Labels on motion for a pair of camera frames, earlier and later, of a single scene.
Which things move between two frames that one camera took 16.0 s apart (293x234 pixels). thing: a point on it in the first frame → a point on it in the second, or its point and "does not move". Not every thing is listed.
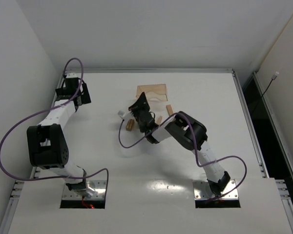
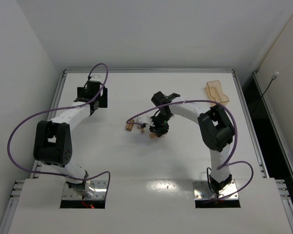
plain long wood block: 129,125 does not move
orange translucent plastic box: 156,92 → 214,93
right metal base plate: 202,190 does not move
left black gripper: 84,95 → 103,97
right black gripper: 139,108 → 158,129
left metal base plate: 100,186 does not move
